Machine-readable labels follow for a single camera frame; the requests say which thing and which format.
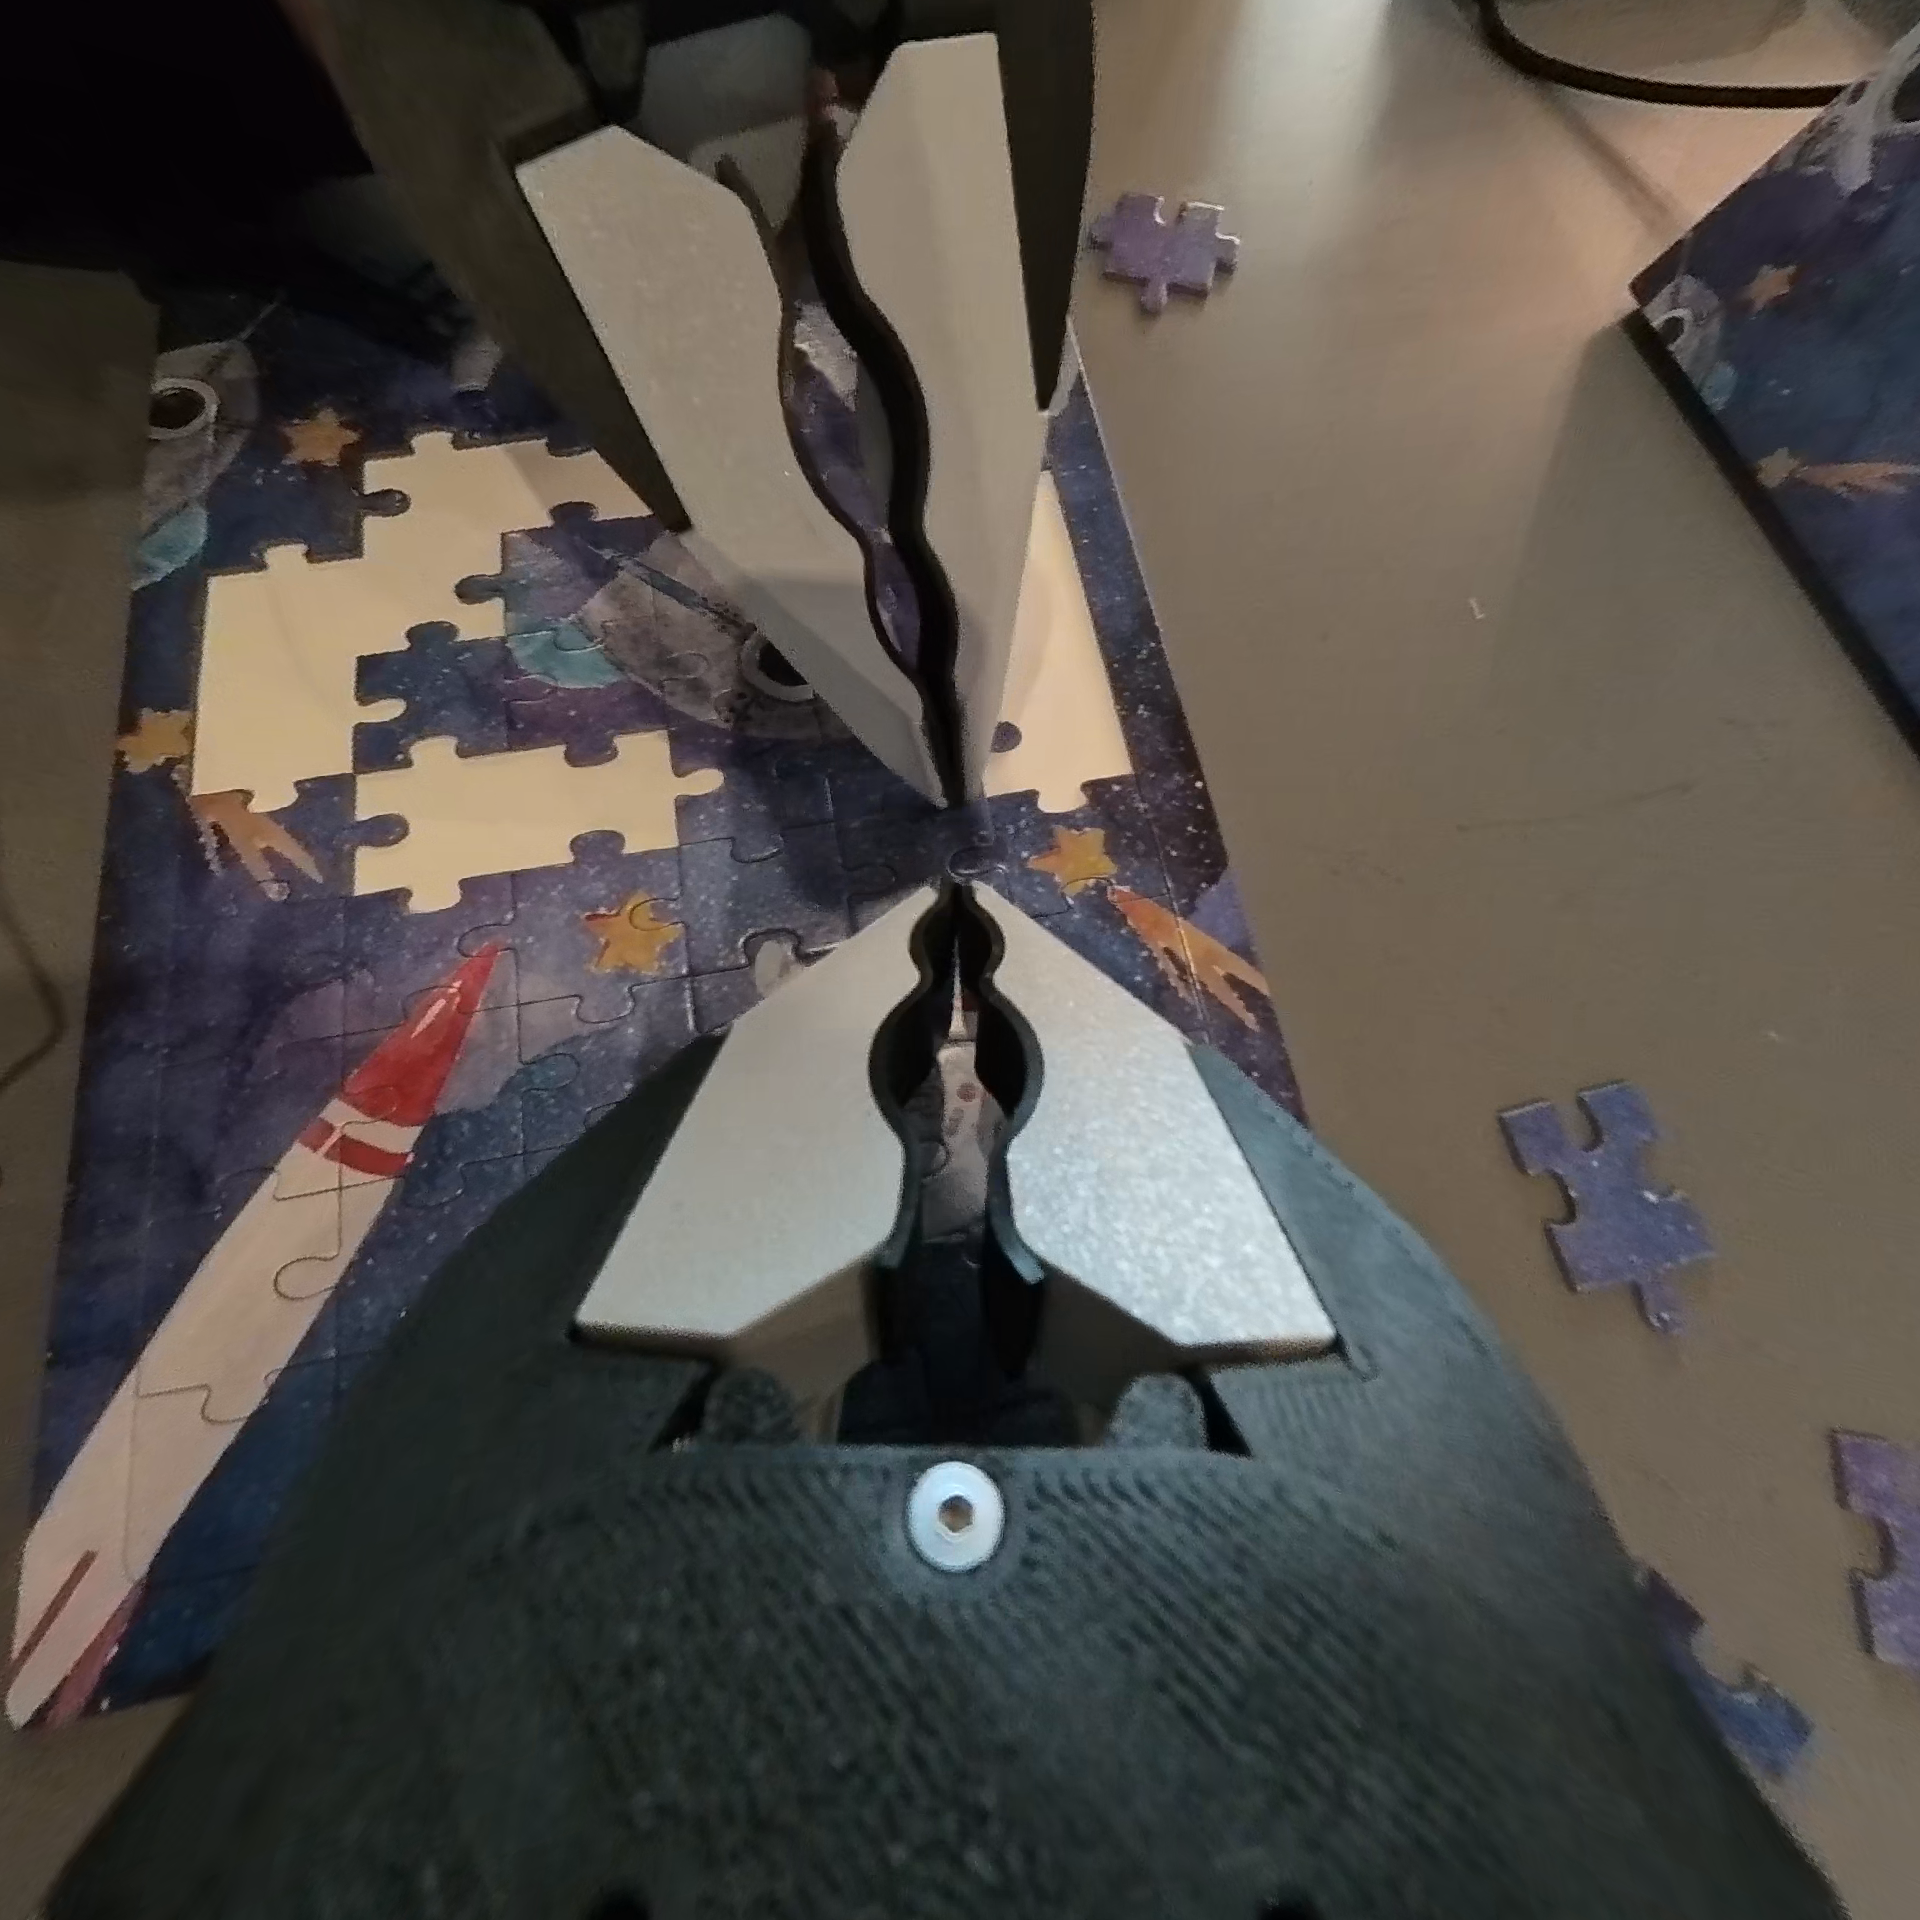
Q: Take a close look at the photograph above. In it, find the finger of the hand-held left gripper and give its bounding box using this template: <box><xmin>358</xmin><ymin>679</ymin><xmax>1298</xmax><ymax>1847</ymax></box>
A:
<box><xmin>803</xmin><ymin>29</ymin><xmax>1086</xmax><ymax>805</ymax></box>
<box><xmin>517</xmin><ymin>124</ymin><xmax>957</xmax><ymax>807</ymax></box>

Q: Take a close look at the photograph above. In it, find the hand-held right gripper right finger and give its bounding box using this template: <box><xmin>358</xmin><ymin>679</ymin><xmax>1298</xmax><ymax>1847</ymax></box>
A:
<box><xmin>957</xmin><ymin>883</ymin><xmax>1340</xmax><ymax>1407</ymax></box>

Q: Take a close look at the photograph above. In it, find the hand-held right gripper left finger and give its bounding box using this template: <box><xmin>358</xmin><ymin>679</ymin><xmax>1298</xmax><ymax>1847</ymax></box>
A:
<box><xmin>574</xmin><ymin>883</ymin><xmax>941</xmax><ymax>1407</ymax></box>

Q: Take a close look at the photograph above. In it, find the space jigsaw puzzle board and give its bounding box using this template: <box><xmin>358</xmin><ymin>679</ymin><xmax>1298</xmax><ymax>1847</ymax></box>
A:
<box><xmin>0</xmin><ymin>285</ymin><xmax>1308</xmax><ymax>1735</ymax></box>

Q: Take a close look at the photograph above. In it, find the illustrated puzzle box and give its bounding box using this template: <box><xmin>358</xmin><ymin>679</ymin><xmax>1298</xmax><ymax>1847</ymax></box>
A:
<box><xmin>1628</xmin><ymin>22</ymin><xmax>1920</xmax><ymax>768</ymax></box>

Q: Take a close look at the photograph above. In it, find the black cable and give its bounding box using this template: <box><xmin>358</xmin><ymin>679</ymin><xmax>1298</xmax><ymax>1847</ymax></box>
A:
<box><xmin>1476</xmin><ymin>0</ymin><xmax>1884</xmax><ymax>110</ymax></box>

